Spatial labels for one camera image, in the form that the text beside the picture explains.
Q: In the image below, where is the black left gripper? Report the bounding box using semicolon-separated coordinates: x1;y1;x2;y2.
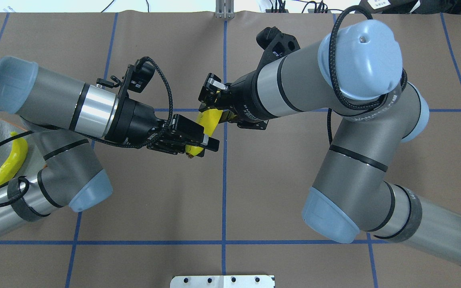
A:
105;97;220;155

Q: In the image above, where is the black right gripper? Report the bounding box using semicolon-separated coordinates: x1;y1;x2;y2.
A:
198;73;271;130

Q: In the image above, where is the yellow-green banana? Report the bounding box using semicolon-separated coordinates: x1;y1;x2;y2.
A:
0;131;30;186
185;109;223;158

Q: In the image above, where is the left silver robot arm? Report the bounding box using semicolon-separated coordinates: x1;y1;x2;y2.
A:
0;56;219;237

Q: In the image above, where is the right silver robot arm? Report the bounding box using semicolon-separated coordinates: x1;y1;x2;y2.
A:
198;14;461;266

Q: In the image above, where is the grey square plate orange rim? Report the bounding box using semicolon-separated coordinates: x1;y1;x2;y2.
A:
0;120;46;186

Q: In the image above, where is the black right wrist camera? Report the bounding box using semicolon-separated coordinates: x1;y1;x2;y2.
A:
256;27;300;62

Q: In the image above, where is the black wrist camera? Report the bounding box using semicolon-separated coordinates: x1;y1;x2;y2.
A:
256;27;300;62
96;57;155;96

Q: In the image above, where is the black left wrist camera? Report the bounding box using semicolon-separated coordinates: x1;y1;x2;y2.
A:
96;57;155;96

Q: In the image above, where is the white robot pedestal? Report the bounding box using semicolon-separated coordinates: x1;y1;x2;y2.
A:
170;275;276;288

